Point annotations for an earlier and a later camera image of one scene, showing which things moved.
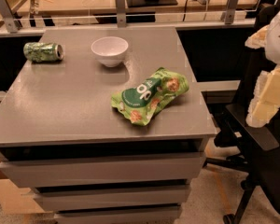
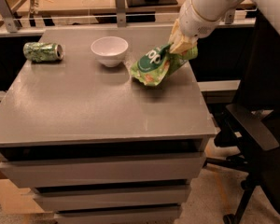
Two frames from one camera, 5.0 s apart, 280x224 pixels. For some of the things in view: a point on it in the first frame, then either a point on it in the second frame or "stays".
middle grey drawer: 48,201 stays
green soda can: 43,51 stays
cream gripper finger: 258,40 -> 175,40
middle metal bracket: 120,7 stays
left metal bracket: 1,1 stays
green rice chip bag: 141,102 -> 159,63
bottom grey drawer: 172,216 stays
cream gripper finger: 272,91 -> 184,44
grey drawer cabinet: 105,125 stays
